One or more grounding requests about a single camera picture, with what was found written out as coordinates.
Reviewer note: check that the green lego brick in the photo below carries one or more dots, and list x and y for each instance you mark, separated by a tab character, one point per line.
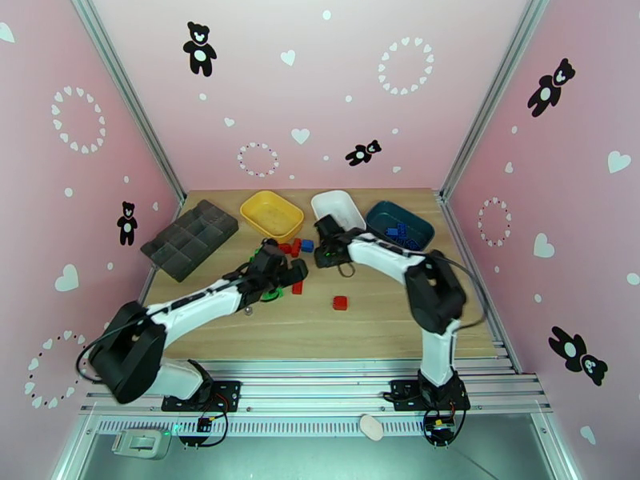
274	295
257	253

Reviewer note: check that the red lego brick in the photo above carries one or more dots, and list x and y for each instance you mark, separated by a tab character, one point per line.
298	288
296	247
340	303
285	249

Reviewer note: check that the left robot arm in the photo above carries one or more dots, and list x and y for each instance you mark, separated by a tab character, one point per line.
200	303

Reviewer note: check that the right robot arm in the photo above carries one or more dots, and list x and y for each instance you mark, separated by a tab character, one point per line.
435	293

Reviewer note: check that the white plastic container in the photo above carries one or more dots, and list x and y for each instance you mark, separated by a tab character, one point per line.
340	203

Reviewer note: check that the yellow plastic container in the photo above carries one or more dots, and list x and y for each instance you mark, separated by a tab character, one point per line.
270	213

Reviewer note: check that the dark teal plastic container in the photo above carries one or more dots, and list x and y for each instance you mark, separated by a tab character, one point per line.
385	216

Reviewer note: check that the dark grey organizer tray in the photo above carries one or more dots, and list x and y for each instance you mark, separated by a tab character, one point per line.
190	233

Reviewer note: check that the perforated metal strip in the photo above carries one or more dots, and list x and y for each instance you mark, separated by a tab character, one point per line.
300	427

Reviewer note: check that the small black circuit board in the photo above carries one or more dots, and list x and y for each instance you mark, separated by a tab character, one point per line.
203	423

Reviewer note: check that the beige oval tag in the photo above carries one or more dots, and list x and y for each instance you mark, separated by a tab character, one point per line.
371	427

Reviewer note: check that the circuit board with yellow plug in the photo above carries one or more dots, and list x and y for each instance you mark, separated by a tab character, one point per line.
440	427

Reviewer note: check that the clear plastic device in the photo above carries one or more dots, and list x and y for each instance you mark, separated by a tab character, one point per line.
140	441

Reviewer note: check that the aluminium rail base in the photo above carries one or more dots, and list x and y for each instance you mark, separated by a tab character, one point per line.
320	388

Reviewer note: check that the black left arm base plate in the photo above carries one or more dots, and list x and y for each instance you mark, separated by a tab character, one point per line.
227	393

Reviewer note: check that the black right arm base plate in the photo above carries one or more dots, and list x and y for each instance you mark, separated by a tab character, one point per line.
402	393

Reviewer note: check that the aluminium frame post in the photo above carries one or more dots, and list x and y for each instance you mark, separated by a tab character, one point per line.
494	93
129	93

